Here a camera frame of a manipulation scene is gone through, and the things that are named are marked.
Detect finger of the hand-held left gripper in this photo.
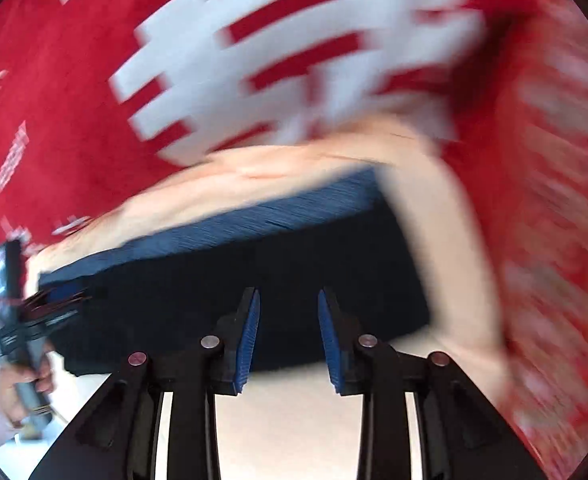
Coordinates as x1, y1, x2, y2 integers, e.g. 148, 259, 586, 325
22, 285, 92, 333

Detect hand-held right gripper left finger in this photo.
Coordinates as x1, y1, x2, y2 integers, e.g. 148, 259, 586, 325
28, 287, 262, 480

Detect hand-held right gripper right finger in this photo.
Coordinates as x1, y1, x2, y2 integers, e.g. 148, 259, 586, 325
317, 287, 548, 480

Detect dark pants with blue waistband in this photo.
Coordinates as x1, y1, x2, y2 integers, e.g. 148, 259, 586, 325
36, 167, 433, 379

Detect person's left hand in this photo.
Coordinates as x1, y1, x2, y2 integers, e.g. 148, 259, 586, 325
0, 340, 57, 429

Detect cream blanket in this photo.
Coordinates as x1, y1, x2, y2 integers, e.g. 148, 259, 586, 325
24, 114, 521, 480

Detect red printed blanket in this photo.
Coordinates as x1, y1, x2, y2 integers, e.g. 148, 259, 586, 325
0, 0, 588, 321

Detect red printed pillow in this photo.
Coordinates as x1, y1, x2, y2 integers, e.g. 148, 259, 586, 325
491, 0, 588, 478

